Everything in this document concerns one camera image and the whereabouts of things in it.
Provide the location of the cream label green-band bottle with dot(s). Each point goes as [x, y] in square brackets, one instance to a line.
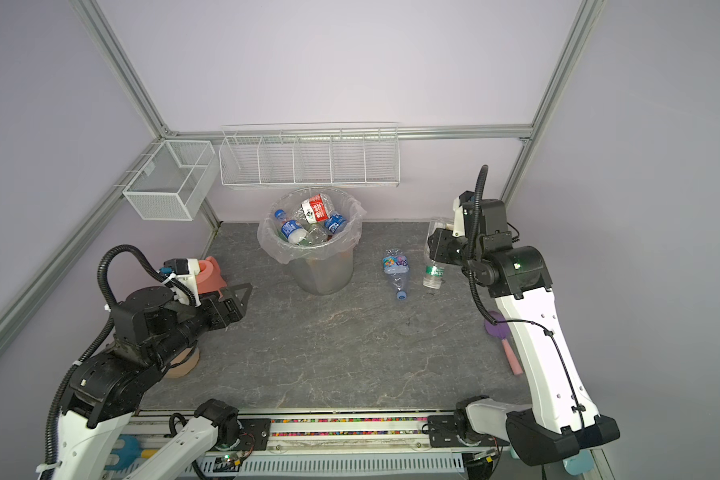
[434, 272]

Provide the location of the blue yellow garden fork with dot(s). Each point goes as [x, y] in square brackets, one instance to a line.
[126, 450]

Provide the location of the clear plastic bin liner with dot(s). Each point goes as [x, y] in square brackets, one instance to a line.
[278, 248]

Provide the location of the pink watering can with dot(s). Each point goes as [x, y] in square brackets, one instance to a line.
[209, 278]

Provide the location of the colourful label blue-cap bottle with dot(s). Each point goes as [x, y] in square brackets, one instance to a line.
[396, 267]

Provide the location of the small white mesh basket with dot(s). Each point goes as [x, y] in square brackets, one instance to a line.
[174, 181]

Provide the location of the teal garden shovel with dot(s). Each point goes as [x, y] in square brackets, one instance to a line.
[579, 464]

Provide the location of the green label lime bottle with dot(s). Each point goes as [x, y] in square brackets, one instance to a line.
[317, 234]

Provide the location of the red white label bottle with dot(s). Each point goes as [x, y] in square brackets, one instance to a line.
[317, 208]

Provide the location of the small blue-cap water bottle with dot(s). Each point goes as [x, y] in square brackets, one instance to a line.
[290, 228]

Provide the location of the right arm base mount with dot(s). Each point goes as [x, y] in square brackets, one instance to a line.
[446, 431]

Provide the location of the bowl of green plant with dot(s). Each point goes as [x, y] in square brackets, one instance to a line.
[184, 363]

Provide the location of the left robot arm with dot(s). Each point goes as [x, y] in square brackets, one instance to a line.
[154, 330]

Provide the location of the grey mesh trash bin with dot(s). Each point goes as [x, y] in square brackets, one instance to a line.
[323, 277]

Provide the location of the Pocari Sweat bottle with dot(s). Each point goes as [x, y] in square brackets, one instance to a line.
[335, 223]

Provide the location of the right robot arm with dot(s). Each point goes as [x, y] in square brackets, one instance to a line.
[511, 287]

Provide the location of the white slotted cable duct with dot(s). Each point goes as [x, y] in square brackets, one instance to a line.
[318, 466]

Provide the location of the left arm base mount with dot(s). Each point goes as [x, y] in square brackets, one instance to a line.
[254, 434]

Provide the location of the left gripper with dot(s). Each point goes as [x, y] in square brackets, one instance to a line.
[236, 310]

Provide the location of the long white wire basket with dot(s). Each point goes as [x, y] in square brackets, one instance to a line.
[314, 154]

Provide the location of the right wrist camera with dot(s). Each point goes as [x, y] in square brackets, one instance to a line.
[460, 222]

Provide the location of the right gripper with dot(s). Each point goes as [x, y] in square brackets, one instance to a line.
[442, 246]

